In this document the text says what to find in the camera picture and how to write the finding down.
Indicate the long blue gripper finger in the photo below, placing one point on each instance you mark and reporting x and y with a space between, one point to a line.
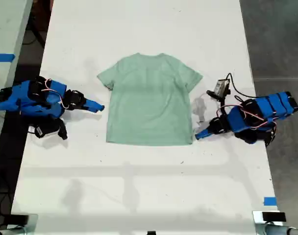
95 104

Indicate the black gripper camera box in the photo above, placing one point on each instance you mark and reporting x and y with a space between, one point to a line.
221 86
46 131

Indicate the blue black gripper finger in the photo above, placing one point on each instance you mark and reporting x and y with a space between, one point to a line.
204 131
205 135

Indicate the small blue tape square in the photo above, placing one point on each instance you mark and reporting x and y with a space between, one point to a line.
270 201

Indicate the long blue tape strip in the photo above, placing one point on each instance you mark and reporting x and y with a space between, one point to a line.
3 57

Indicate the pale green T-shirt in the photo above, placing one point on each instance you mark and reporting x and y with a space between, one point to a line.
149 102

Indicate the small black edge clip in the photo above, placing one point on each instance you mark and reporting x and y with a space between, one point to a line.
151 232

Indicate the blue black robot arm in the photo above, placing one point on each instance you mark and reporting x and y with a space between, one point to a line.
29 100
264 110

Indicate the white side table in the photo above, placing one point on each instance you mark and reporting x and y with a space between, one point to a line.
7 27

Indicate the black camera stalk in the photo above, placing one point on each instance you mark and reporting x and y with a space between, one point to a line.
220 96
62 129

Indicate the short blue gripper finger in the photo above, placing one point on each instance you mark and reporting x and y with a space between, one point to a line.
90 109

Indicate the black box on grey bracket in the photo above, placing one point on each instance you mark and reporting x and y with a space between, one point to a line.
19 218

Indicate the black box on white bracket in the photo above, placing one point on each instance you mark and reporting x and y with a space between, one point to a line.
273 216

